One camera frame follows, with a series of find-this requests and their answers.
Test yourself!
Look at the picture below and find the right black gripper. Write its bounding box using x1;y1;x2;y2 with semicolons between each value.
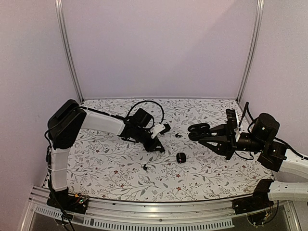
199;123;265;160

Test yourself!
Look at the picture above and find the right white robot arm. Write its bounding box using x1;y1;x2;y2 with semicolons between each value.
188;109;308;214

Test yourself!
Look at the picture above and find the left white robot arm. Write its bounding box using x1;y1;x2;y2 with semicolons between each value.
44;99;170;209

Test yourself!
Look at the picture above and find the black earbud charging case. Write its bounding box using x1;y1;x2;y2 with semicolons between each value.
176;153;187;164

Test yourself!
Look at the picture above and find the floral patterned table mat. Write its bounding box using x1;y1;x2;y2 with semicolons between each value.
66;99;273;202

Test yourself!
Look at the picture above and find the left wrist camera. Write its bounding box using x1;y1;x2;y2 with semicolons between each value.
150;124;171;139

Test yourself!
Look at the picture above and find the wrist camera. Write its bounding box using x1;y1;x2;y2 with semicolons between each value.
226;109;241;139
150;124;171;139

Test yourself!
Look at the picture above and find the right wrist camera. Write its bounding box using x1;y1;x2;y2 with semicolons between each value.
226;109;241;139

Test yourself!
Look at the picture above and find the left black braided cable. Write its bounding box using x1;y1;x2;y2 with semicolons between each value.
127;100;165;128

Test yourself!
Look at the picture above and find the black braided cable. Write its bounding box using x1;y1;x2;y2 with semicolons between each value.
127;100;165;128
240;102;258;159

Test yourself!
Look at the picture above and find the right black braided cable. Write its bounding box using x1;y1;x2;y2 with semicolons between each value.
240;102;258;159

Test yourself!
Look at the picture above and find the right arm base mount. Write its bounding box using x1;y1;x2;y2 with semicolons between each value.
232;179;274;226

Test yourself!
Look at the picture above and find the front aluminium rail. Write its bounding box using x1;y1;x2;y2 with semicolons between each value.
19;186;302;231

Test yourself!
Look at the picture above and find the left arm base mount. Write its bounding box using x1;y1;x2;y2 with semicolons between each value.
47;188;89;214

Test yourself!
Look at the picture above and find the right aluminium frame post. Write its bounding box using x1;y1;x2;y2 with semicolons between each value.
236;0;264;103

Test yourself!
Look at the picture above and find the aluminium frame post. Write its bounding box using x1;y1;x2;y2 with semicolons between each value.
54;0;84;103
236;0;264;103

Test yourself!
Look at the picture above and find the left aluminium frame post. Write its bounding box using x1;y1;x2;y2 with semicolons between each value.
54;0;84;103

